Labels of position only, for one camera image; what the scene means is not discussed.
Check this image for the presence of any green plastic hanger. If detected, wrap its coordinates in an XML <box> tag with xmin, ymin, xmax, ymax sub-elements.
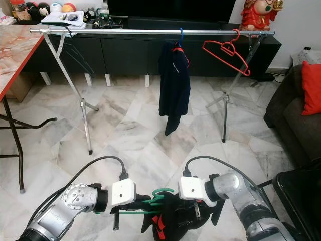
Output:
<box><xmin>93</xmin><ymin>187</ymin><xmax>176</xmax><ymax>215</ymax></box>

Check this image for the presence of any black shirt with red stripe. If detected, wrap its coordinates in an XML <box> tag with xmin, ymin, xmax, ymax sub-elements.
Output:
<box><xmin>140</xmin><ymin>193</ymin><xmax>221</xmax><ymax>240</ymax></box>

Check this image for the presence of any red plastic hanger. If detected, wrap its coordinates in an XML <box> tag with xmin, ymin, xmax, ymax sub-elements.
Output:
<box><xmin>202</xmin><ymin>29</ymin><xmax>251</xmax><ymax>77</ymax></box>

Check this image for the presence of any blue plastic hanger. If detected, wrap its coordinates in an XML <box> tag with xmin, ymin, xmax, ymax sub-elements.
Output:
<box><xmin>176</xmin><ymin>28</ymin><xmax>185</xmax><ymax>50</ymax></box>

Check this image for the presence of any black folding chair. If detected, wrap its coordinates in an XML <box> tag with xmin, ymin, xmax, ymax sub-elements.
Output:
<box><xmin>256</xmin><ymin>168</ymin><xmax>321</xmax><ymax>241</ymax></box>

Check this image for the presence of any navy blue shirt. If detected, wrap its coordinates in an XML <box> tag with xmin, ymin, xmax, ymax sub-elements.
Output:
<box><xmin>158</xmin><ymin>42</ymin><xmax>191</xmax><ymax>136</ymax></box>

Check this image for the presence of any dark grey sofa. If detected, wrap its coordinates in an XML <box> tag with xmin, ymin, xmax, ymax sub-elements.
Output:
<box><xmin>264</xmin><ymin>63</ymin><xmax>321</xmax><ymax>166</ymax></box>

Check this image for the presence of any black TV console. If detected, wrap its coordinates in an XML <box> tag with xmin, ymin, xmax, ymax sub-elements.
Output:
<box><xmin>25</xmin><ymin>16</ymin><xmax>281</xmax><ymax>81</ymax></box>

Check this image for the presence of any brown cardboard box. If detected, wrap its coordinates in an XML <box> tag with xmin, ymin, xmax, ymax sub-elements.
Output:
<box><xmin>18</xmin><ymin>72</ymin><xmax>38</xmax><ymax>101</ymax></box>

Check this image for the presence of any red cushion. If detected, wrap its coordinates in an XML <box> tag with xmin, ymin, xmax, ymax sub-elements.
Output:
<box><xmin>301</xmin><ymin>61</ymin><xmax>321</xmax><ymax>116</ymax></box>

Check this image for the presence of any silver metal clothes rack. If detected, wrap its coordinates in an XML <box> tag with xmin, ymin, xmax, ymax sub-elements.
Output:
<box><xmin>30</xmin><ymin>28</ymin><xmax>275</xmax><ymax>155</ymax></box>

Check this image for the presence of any side table with lace cloth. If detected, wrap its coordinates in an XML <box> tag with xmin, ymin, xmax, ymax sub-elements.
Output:
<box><xmin>293</xmin><ymin>48</ymin><xmax>321</xmax><ymax>66</ymax></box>

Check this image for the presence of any white green mug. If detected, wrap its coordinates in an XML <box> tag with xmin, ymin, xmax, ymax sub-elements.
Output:
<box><xmin>95</xmin><ymin>8</ymin><xmax>108</xmax><ymax>22</ymax></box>

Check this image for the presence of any black television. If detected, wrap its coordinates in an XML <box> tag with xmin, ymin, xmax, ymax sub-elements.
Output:
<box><xmin>108</xmin><ymin>0</ymin><xmax>237</xmax><ymax>23</ymax></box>

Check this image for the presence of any marble pattern folding table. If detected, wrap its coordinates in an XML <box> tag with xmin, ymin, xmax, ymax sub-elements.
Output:
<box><xmin>0</xmin><ymin>24</ymin><xmax>58</xmax><ymax>194</ymax></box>

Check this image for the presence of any stack of white papers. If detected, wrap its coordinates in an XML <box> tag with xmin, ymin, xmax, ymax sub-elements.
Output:
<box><xmin>40</xmin><ymin>11</ymin><xmax>85</xmax><ymax>27</ymax></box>

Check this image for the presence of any red fortune god statue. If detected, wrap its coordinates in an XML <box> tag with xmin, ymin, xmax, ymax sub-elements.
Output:
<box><xmin>240</xmin><ymin>0</ymin><xmax>284</xmax><ymax>32</ymax></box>

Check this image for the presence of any orange round plush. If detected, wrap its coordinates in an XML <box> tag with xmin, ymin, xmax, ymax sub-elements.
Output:
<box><xmin>61</xmin><ymin>3</ymin><xmax>77</xmax><ymax>13</ymax></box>

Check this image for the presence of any pink tissue pack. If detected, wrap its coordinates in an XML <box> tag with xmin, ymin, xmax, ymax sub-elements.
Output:
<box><xmin>0</xmin><ymin>13</ymin><xmax>15</xmax><ymax>25</ymax></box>

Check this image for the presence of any jar with red lid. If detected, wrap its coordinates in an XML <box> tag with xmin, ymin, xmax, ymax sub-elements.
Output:
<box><xmin>10</xmin><ymin>0</ymin><xmax>27</xmax><ymax>21</ymax></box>

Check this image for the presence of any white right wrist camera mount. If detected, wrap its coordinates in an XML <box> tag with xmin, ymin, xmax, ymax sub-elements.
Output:
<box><xmin>178</xmin><ymin>176</ymin><xmax>216</xmax><ymax>207</ymax></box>

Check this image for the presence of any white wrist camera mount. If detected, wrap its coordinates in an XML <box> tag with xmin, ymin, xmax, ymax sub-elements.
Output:
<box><xmin>178</xmin><ymin>176</ymin><xmax>216</xmax><ymax>207</ymax></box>
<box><xmin>109</xmin><ymin>178</ymin><xmax>137</xmax><ymax>207</ymax></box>

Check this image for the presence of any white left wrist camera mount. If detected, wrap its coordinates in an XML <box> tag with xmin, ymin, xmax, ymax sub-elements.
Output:
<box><xmin>109</xmin><ymin>178</ymin><xmax>137</xmax><ymax>207</ymax></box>

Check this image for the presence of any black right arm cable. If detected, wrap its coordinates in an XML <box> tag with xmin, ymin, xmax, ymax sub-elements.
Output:
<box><xmin>183</xmin><ymin>156</ymin><xmax>274</xmax><ymax>189</ymax></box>

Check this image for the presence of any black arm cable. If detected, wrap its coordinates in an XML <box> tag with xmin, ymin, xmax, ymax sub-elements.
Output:
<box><xmin>50</xmin><ymin>156</ymin><xmax>127</xmax><ymax>211</ymax></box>
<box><xmin>183</xmin><ymin>156</ymin><xmax>274</xmax><ymax>189</ymax></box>

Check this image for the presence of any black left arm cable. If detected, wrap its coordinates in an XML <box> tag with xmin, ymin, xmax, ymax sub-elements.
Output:
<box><xmin>50</xmin><ymin>156</ymin><xmax>127</xmax><ymax>211</ymax></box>

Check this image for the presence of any thin black wire hanger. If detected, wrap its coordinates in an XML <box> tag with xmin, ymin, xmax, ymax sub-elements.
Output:
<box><xmin>64</xmin><ymin>28</ymin><xmax>98</xmax><ymax>76</ymax></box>

